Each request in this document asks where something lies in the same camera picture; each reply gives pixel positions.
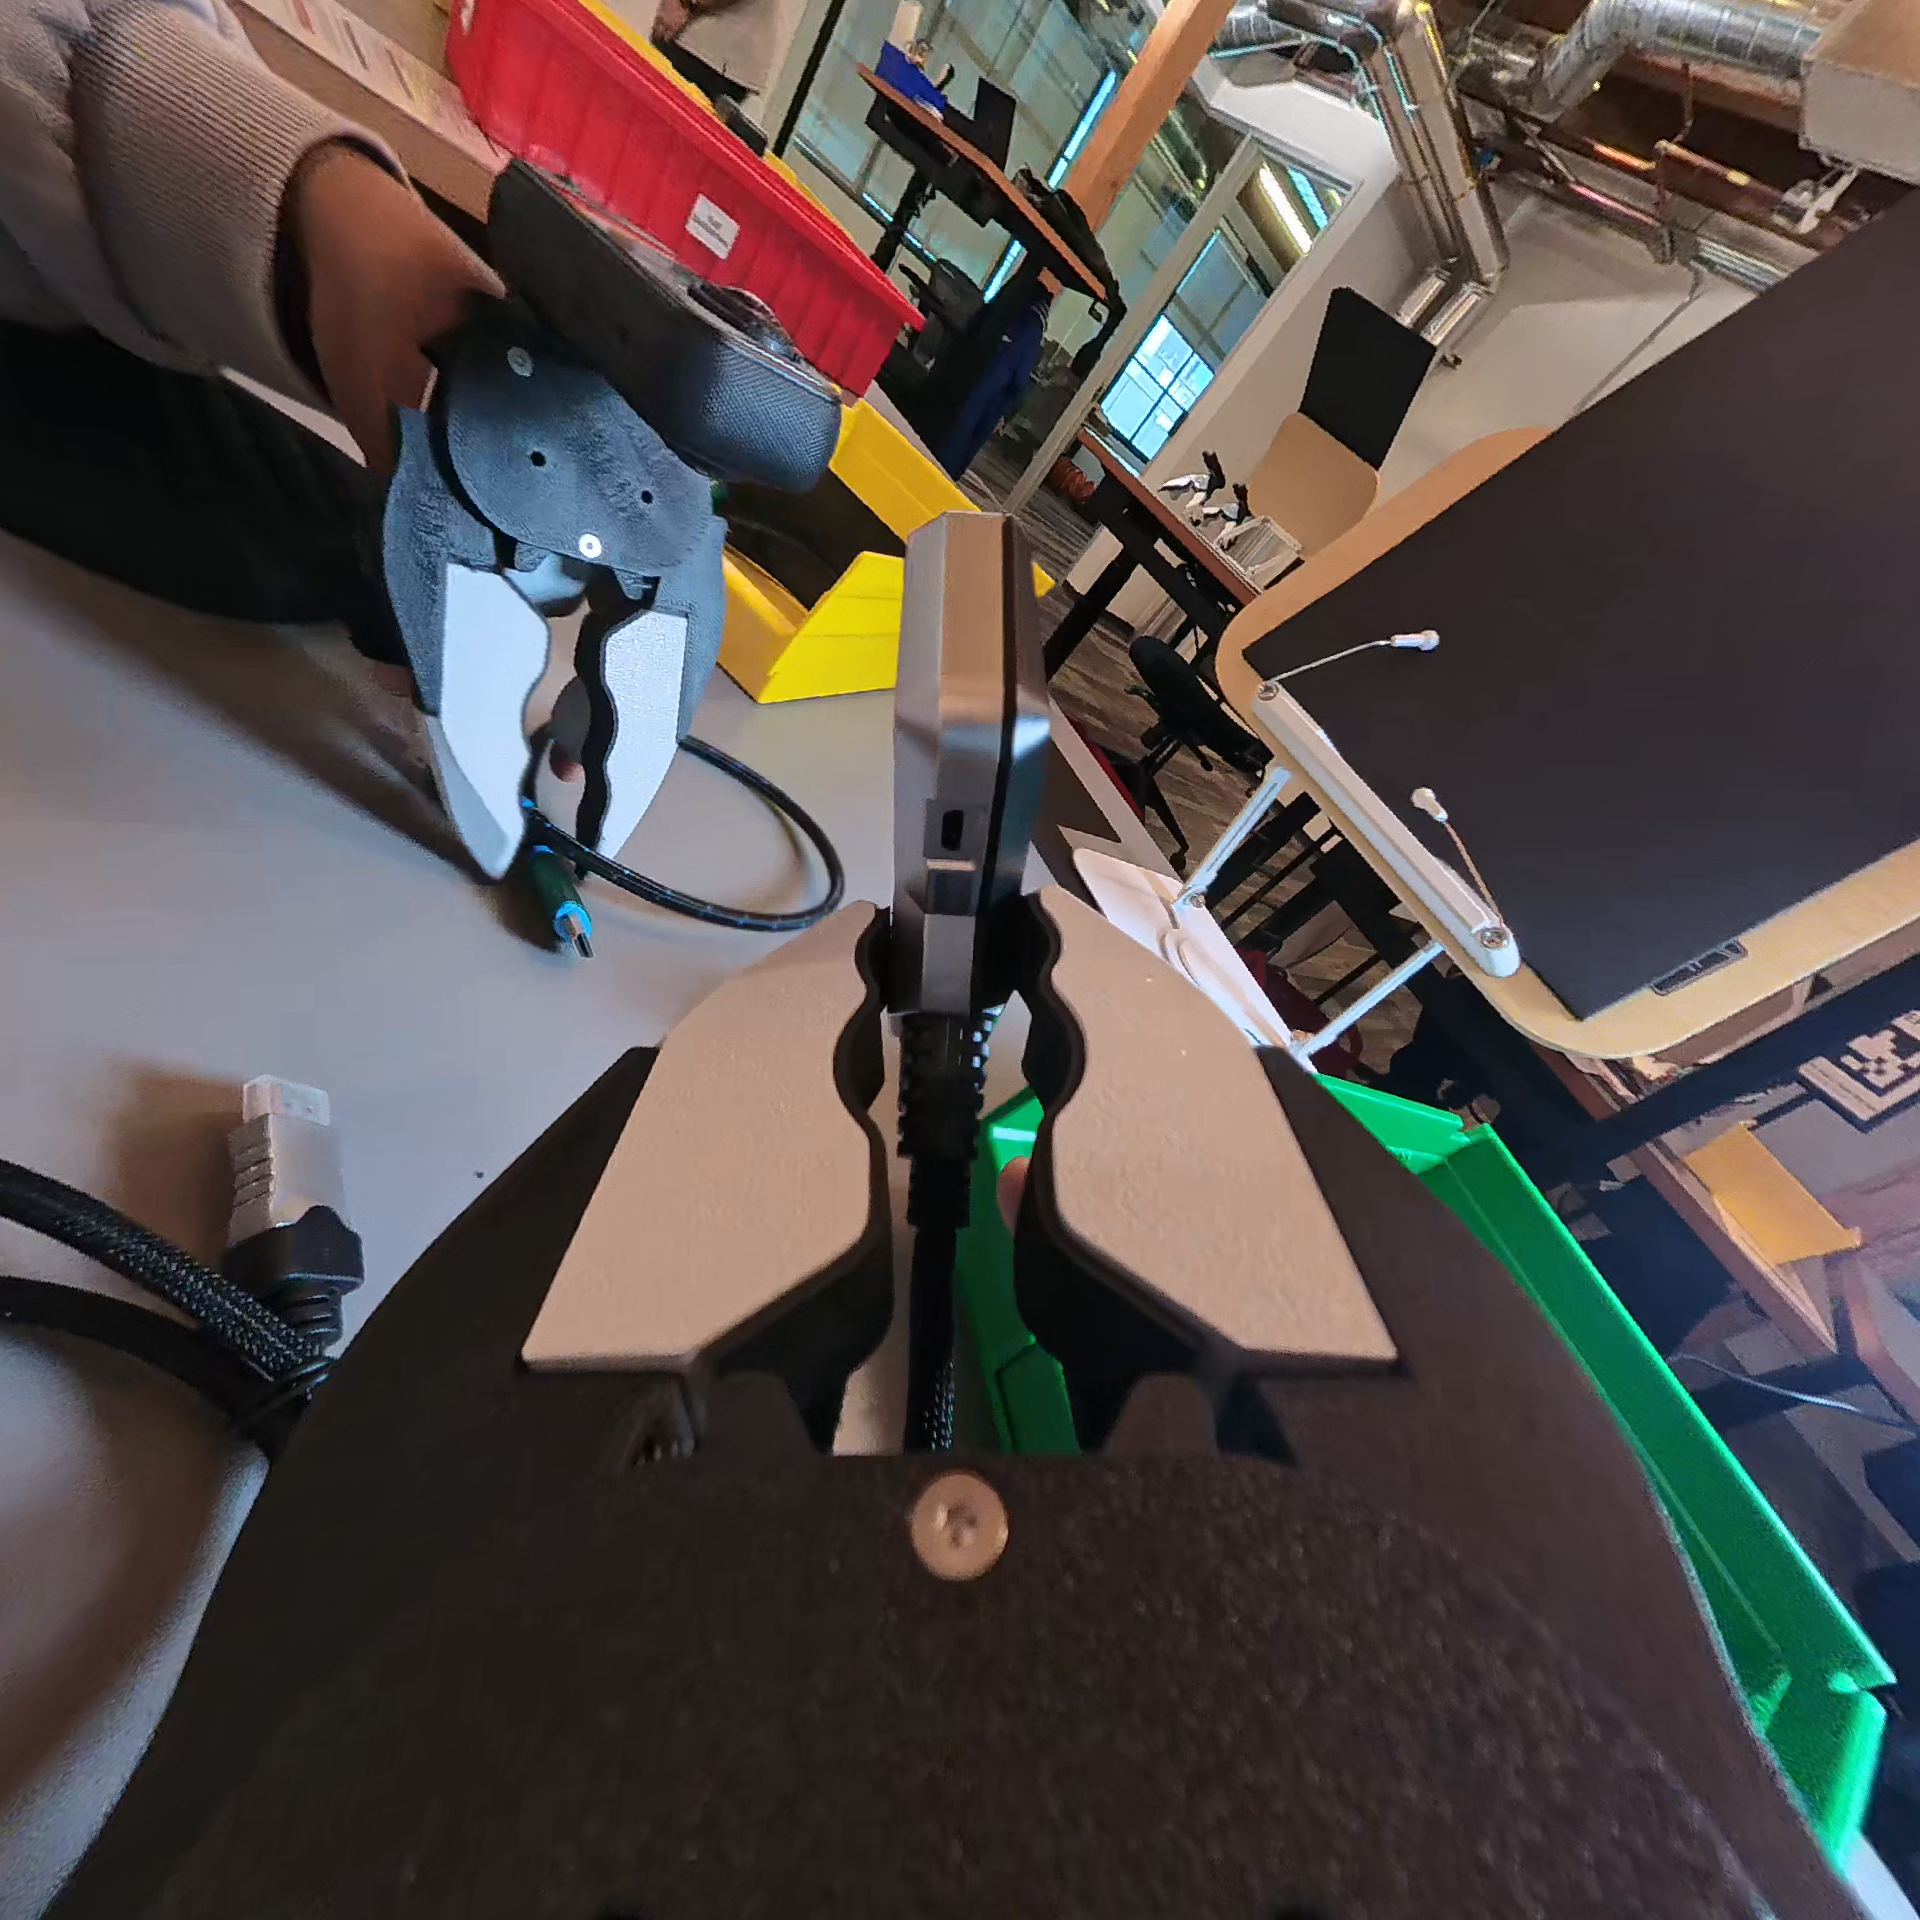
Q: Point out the white board stand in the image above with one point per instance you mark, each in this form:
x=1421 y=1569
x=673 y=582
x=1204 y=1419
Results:
x=1389 y=840

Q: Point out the red plastic bin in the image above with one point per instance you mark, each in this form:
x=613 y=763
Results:
x=631 y=135

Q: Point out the hanging dark blue jacket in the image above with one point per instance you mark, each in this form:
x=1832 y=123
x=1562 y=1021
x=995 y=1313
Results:
x=990 y=374

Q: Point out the green plastic bin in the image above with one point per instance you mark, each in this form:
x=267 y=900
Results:
x=1680 y=1500

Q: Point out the small yellow paper tray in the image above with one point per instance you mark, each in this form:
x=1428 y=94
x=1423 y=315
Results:
x=1771 y=1193

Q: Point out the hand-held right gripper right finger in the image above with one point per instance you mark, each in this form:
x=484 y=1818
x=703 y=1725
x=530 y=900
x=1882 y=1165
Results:
x=1184 y=1184

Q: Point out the silver hdmi switch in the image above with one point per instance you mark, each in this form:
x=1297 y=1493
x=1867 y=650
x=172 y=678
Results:
x=961 y=660

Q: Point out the person's left forearm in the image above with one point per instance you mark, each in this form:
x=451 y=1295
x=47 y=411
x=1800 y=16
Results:
x=134 y=165

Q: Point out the person's left hand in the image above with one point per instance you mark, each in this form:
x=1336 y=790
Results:
x=375 y=285

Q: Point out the silver ventilation duct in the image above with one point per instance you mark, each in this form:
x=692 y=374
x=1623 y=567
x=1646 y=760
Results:
x=1440 y=165

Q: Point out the wooden desk with black legs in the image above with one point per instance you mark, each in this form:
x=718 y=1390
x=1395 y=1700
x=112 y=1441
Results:
x=1155 y=502

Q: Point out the black office chair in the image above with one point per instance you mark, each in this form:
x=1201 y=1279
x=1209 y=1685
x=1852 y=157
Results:
x=1184 y=691

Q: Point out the cluster of grey tools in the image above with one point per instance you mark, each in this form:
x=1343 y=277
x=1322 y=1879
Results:
x=1214 y=494

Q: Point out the black laptop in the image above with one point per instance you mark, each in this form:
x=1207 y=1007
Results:
x=992 y=120

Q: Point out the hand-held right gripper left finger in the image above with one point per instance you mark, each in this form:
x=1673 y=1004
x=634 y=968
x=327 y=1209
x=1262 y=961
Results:
x=704 y=1184

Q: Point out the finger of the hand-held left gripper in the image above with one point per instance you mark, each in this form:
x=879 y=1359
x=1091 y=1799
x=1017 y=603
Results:
x=644 y=705
x=481 y=691

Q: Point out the printed tag sign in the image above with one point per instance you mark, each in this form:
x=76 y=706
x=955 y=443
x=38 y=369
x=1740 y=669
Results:
x=1869 y=1072

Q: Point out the blue container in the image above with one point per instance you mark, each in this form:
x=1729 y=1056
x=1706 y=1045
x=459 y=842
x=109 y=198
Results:
x=912 y=74

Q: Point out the wooden standing desk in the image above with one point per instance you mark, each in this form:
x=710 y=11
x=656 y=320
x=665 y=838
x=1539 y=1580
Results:
x=1034 y=202

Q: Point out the yellow plastic bin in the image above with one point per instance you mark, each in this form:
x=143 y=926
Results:
x=841 y=630

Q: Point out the person's right hand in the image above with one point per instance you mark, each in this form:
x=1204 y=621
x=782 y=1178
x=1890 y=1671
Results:
x=1017 y=1189

